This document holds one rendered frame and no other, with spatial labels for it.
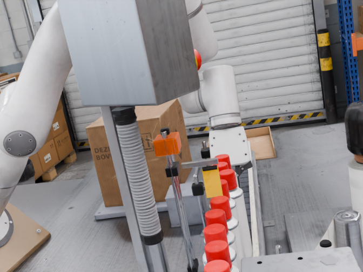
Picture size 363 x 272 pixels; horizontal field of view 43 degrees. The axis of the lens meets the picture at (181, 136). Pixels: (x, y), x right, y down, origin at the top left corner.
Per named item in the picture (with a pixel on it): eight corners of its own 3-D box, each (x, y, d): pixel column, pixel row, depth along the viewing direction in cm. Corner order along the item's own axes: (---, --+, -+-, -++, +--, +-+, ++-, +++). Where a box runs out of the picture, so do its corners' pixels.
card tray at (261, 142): (276, 157, 169) (274, 147, 168) (206, 167, 173) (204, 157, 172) (270, 135, 197) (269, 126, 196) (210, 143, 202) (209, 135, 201)
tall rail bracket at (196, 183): (227, 232, 120) (216, 173, 116) (200, 235, 122) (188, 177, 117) (228, 226, 123) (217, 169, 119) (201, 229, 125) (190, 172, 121)
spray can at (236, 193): (257, 267, 93) (242, 172, 88) (232, 273, 93) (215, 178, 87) (251, 255, 98) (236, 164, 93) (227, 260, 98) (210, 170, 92)
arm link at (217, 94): (201, 118, 120) (235, 111, 116) (194, 69, 121) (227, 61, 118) (212, 120, 128) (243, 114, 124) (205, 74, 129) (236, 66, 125)
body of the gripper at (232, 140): (204, 126, 119) (210, 169, 118) (244, 119, 117) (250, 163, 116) (208, 128, 126) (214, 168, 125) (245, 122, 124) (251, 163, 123)
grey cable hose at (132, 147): (162, 245, 68) (132, 108, 63) (140, 247, 69) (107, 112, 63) (166, 233, 71) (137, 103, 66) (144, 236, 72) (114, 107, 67)
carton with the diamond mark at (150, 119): (176, 201, 142) (159, 116, 135) (105, 208, 148) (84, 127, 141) (193, 167, 170) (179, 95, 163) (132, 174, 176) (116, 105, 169)
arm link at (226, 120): (205, 117, 118) (207, 128, 118) (239, 111, 117) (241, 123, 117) (209, 120, 127) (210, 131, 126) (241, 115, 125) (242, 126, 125)
